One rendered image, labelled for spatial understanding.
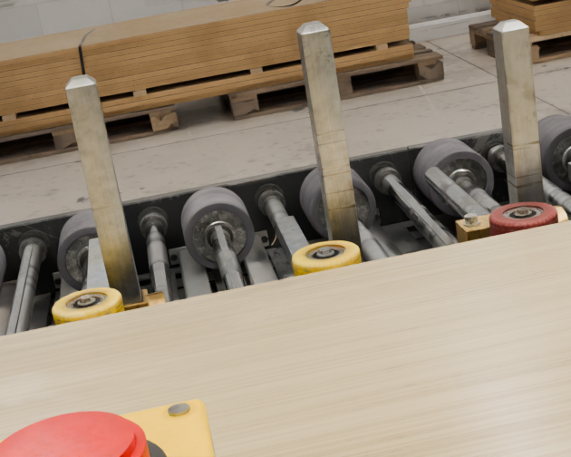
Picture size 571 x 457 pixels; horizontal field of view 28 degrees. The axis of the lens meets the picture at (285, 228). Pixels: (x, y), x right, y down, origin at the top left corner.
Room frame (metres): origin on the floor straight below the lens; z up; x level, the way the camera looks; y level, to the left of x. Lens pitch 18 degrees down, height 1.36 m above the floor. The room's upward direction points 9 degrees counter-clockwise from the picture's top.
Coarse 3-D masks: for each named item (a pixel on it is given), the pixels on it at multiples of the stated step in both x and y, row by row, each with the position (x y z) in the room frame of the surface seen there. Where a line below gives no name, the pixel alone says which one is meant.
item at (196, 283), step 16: (256, 240) 1.81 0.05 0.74; (384, 240) 1.71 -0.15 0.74; (176, 256) 1.82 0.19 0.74; (256, 256) 1.73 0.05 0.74; (192, 272) 1.71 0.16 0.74; (256, 272) 1.66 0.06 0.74; (272, 272) 1.65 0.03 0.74; (64, 288) 1.73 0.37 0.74; (192, 288) 1.64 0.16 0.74; (208, 288) 1.62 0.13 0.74; (0, 304) 1.71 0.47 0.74; (0, 320) 1.64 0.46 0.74
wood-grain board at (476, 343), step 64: (448, 256) 1.18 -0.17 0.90; (512, 256) 1.15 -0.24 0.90; (128, 320) 1.15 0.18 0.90; (192, 320) 1.12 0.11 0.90; (256, 320) 1.09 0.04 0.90; (320, 320) 1.06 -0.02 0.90; (384, 320) 1.04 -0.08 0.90; (448, 320) 1.01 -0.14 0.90; (512, 320) 0.99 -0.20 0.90; (0, 384) 1.04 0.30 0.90; (64, 384) 1.01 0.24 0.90; (128, 384) 0.99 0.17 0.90; (192, 384) 0.96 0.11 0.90; (256, 384) 0.94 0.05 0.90; (320, 384) 0.92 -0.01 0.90; (384, 384) 0.90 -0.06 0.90; (448, 384) 0.88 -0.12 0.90; (512, 384) 0.86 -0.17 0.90; (256, 448) 0.82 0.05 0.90; (320, 448) 0.81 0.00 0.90; (384, 448) 0.79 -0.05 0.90; (448, 448) 0.77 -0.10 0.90; (512, 448) 0.76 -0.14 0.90
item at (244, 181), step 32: (352, 160) 1.86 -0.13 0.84; (384, 160) 1.87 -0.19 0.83; (192, 192) 1.84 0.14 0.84; (288, 192) 1.85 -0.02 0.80; (416, 192) 1.87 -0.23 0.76; (32, 224) 1.81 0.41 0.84; (128, 224) 1.82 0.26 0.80; (256, 224) 1.85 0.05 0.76; (384, 224) 1.87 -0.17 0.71; (448, 224) 1.81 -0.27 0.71; (224, 288) 1.69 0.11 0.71; (32, 320) 1.69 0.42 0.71
